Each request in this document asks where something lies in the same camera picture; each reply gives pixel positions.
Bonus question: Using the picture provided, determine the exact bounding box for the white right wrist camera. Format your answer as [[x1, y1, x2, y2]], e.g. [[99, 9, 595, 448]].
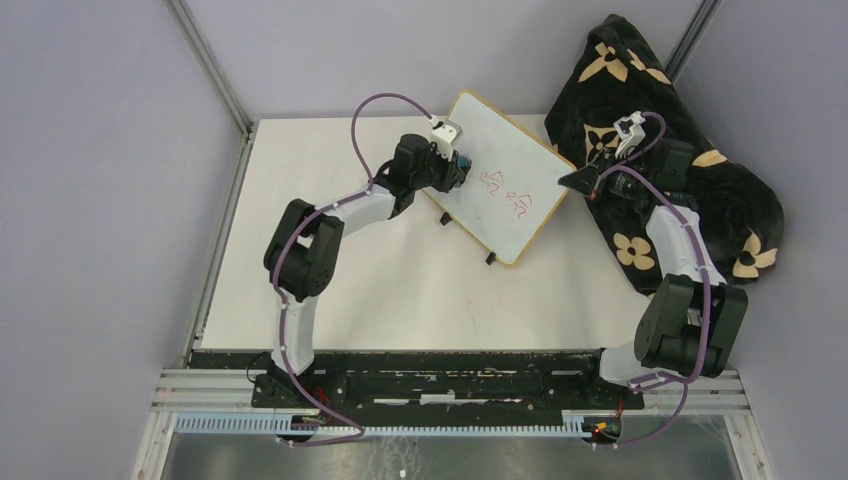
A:
[[613, 111, 646, 159]]

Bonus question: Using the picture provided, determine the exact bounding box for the black metal base plate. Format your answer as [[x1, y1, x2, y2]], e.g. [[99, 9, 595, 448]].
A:
[[188, 350, 645, 428]]

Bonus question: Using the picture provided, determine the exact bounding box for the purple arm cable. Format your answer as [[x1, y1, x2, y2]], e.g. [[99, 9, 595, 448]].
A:
[[589, 111, 713, 449], [270, 92, 442, 448]]

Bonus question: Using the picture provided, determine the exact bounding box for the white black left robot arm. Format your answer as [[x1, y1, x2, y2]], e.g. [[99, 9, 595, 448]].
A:
[[263, 134, 473, 407]]

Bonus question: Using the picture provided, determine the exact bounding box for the black floral blanket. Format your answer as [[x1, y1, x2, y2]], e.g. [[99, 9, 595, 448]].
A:
[[544, 14, 785, 286]]

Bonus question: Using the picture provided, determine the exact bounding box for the yellow framed whiteboard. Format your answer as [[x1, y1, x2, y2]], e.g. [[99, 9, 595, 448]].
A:
[[425, 90, 577, 265]]

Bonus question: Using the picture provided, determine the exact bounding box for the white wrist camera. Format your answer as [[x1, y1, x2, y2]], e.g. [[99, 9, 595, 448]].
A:
[[429, 115, 462, 161], [613, 111, 646, 159]]

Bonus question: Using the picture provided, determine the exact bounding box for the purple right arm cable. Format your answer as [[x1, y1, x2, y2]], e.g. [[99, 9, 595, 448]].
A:
[[589, 111, 713, 449]]

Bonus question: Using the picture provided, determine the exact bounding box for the aluminium rail frame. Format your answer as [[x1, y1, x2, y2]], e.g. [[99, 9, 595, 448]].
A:
[[131, 369, 773, 479]]

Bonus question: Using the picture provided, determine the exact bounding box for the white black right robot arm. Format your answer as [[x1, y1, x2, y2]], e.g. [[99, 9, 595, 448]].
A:
[[558, 140, 748, 408]]

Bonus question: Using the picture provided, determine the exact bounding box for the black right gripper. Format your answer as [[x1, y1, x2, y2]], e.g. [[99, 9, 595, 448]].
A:
[[559, 147, 652, 202]]

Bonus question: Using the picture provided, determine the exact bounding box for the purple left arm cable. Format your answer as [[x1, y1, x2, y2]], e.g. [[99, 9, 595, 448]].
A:
[[270, 92, 442, 448]]

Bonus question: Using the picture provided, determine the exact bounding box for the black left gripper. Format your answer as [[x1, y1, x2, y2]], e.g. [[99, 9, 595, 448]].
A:
[[412, 142, 465, 194]]

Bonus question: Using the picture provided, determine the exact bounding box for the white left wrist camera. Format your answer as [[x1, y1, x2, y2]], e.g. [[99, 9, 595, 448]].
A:
[[429, 115, 462, 161]]

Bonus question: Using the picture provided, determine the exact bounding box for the grey slotted cable duct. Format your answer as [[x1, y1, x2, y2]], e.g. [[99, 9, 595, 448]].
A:
[[173, 413, 591, 439]]

